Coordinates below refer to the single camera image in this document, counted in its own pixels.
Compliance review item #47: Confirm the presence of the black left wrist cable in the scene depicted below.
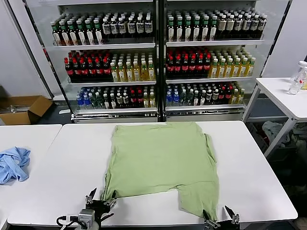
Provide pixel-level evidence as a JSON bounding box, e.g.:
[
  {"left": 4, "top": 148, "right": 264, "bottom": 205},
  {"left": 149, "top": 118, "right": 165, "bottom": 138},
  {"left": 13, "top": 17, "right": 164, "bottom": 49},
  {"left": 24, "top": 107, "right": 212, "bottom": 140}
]
[{"left": 57, "top": 215, "right": 80, "bottom": 227}]

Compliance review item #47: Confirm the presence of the open brown cardboard box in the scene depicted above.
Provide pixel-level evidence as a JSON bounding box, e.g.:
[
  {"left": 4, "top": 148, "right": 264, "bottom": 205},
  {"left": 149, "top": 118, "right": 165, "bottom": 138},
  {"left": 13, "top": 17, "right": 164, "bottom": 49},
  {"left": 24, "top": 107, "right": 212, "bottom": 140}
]
[{"left": 0, "top": 95, "right": 53, "bottom": 126}]

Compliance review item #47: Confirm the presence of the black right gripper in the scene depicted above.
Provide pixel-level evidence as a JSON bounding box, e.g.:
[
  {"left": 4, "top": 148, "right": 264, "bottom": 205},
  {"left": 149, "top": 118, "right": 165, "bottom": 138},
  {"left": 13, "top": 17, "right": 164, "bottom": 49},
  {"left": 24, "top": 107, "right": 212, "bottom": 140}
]
[{"left": 202, "top": 205, "right": 241, "bottom": 230}]

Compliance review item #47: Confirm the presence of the crumpled light blue shirt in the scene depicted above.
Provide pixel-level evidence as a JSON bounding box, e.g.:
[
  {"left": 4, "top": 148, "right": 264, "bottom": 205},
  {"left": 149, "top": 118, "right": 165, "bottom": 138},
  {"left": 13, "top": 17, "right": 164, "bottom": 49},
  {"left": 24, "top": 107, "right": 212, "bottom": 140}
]
[{"left": 0, "top": 146, "right": 31, "bottom": 184}]

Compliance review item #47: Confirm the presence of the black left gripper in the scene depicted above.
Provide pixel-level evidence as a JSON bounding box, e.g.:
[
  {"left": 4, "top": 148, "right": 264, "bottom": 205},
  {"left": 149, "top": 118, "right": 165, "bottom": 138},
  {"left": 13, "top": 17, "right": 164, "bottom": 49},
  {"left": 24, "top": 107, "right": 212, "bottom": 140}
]
[{"left": 85, "top": 187, "right": 118, "bottom": 226}]

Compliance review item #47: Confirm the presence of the light green polo shirt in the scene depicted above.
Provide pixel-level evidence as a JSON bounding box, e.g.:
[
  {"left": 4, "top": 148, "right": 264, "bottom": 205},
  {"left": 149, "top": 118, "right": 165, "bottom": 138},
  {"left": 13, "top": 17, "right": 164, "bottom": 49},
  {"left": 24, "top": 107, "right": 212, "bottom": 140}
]
[{"left": 100, "top": 121, "right": 220, "bottom": 221}]

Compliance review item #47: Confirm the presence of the small clear plastic bottle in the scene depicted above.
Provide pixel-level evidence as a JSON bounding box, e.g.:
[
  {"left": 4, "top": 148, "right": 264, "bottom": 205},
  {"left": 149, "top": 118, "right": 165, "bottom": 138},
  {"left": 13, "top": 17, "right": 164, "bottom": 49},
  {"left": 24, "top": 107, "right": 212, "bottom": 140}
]
[{"left": 287, "top": 79, "right": 302, "bottom": 95}]

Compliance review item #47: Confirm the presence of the dark mixed clothes pile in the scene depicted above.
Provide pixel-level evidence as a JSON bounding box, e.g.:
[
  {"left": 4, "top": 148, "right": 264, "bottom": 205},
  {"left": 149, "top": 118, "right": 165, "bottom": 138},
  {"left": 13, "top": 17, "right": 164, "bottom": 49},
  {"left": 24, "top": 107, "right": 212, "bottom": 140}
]
[{"left": 289, "top": 123, "right": 307, "bottom": 148}]

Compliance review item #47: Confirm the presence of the black framed glass cooler door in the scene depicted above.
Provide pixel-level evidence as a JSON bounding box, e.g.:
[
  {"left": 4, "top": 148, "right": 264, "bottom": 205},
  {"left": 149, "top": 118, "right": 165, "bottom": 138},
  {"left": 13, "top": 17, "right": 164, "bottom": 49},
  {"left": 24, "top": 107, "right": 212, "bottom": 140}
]
[
  {"left": 244, "top": 0, "right": 294, "bottom": 115},
  {"left": 4, "top": 0, "right": 74, "bottom": 119}
]

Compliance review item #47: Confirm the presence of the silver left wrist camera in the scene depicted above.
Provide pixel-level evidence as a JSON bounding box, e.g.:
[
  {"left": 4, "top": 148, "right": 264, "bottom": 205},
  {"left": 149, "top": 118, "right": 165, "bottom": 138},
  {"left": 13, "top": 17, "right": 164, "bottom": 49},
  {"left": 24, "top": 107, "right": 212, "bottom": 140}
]
[{"left": 78, "top": 208, "right": 95, "bottom": 227}]

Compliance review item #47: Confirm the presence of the grey white cloth pile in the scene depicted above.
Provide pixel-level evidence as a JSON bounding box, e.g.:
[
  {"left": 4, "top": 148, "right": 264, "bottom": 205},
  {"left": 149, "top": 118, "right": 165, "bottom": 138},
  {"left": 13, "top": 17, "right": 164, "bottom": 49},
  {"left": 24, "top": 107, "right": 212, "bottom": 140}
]
[{"left": 261, "top": 121, "right": 291, "bottom": 146}]

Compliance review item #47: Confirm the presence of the white beverage cooler cabinet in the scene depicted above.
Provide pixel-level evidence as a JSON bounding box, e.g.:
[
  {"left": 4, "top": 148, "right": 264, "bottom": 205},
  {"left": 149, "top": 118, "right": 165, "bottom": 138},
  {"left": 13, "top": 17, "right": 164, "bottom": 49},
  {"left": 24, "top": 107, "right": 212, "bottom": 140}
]
[
  {"left": 51, "top": 0, "right": 160, "bottom": 123},
  {"left": 163, "top": 0, "right": 267, "bottom": 122}
]

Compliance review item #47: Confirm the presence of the white side table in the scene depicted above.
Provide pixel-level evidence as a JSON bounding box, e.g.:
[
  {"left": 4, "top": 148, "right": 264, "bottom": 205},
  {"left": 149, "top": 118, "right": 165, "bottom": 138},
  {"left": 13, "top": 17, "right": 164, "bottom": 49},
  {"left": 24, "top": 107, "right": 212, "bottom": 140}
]
[{"left": 242, "top": 76, "right": 307, "bottom": 159}]

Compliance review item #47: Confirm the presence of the green cap tea bottle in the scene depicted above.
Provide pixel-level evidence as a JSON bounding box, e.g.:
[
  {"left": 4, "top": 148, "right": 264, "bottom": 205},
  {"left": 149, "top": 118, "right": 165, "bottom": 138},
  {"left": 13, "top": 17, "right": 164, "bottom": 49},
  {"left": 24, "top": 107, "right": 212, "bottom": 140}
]
[
  {"left": 76, "top": 20, "right": 86, "bottom": 46},
  {"left": 209, "top": 16, "right": 218, "bottom": 40},
  {"left": 192, "top": 16, "right": 201, "bottom": 41},
  {"left": 176, "top": 16, "right": 184, "bottom": 42},
  {"left": 167, "top": 16, "right": 176, "bottom": 42},
  {"left": 94, "top": 19, "right": 103, "bottom": 45},
  {"left": 52, "top": 21, "right": 61, "bottom": 46},
  {"left": 201, "top": 16, "right": 210, "bottom": 41},
  {"left": 59, "top": 20, "right": 69, "bottom": 46},
  {"left": 68, "top": 20, "right": 77, "bottom": 46},
  {"left": 85, "top": 19, "right": 95, "bottom": 45},
  {"left": 184, "top": 16, "right": 192, "bottom": 42}
]

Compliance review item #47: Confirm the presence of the metal rods bundle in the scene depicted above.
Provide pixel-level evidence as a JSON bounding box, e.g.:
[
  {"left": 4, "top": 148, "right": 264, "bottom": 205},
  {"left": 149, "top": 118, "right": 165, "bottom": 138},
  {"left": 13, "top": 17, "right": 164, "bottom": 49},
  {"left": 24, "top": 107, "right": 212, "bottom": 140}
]
[{"left": 9, "top": 104, "right": 33, "bottom": 113}]

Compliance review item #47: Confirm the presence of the white cap beige label bottle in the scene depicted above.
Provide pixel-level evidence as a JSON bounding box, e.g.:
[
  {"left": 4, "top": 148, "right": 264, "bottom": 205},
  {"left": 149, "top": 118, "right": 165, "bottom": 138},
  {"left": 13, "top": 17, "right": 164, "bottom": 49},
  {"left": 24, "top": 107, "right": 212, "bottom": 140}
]
[
  {"left": 226, "top": 14, "right": 235, "bottom": 39},
  {"left": 217, "top": 14, "right": 227, "bottom": 39}
]

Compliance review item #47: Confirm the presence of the clear bottle white cap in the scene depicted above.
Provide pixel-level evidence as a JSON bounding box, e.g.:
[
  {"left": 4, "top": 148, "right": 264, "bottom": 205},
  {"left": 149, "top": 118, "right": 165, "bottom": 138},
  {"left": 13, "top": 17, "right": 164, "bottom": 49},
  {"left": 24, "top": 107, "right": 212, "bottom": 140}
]
[{"left": 290, "top": 61, "right": 307, "bottom": 84}]

